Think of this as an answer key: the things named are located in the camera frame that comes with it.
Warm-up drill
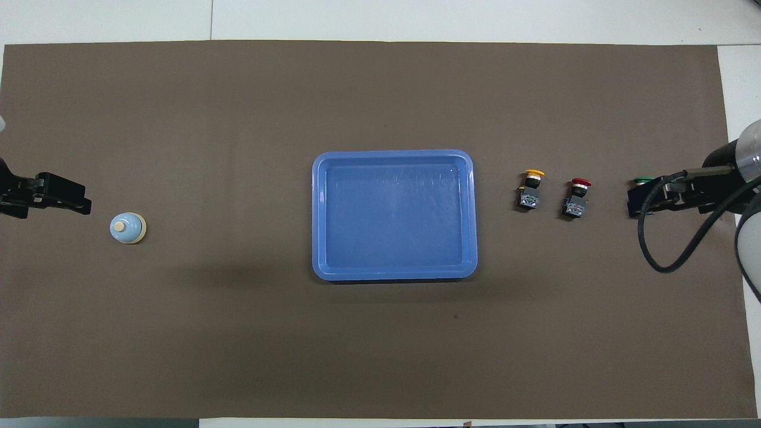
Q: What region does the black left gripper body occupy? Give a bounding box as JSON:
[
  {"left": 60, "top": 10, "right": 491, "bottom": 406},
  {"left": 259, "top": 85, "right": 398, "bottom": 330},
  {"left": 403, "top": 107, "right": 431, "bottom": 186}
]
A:
[{"left": 0, "top": 158, "right": 37, "bottom": 203}]

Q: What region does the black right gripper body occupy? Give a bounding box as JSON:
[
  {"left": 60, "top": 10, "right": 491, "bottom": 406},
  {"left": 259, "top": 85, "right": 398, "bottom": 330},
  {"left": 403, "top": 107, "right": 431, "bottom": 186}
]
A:
[{"left": 663, "top": 140, "right": 747, "bottom": 213}]

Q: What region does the red push button switch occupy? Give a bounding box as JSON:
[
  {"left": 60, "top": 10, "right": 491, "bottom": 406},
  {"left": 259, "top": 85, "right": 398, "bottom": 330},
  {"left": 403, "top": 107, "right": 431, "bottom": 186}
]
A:
[{"left": 562, "top": 178, "right": 593, "bottom": 218}]

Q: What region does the yellow push button switch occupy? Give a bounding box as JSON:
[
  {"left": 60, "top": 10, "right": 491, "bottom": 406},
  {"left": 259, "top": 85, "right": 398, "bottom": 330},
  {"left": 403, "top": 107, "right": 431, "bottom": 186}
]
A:
[{"left": 516, "top": 169, "right": 546, "bottom": 210}]

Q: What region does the light blue desk bell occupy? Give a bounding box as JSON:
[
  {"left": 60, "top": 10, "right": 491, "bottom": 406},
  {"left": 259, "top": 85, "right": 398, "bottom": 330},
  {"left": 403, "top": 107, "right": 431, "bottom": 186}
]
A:
[{"left": 109, "top": 212, "right": 147, "bottom": 245}]

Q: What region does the blue plastic tray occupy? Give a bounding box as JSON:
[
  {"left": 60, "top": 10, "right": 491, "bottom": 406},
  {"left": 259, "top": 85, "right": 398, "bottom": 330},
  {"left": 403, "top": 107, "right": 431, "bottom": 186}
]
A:
[{"left": 312, "top": 149, "right": 479, "bottom": 282}]

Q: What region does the brown table mat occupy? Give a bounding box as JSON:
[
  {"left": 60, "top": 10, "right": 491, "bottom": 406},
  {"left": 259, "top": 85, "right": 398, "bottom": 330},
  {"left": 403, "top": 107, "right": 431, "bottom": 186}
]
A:
[{"left": 0, "top": 40, "right": 759, "bottom": 420}]

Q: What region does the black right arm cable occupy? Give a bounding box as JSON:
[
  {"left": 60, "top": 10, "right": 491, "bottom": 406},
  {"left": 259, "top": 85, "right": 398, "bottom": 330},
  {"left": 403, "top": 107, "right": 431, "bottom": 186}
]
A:
[{"left": 638, "top": 168, "right": 761, "bottom": 274}]

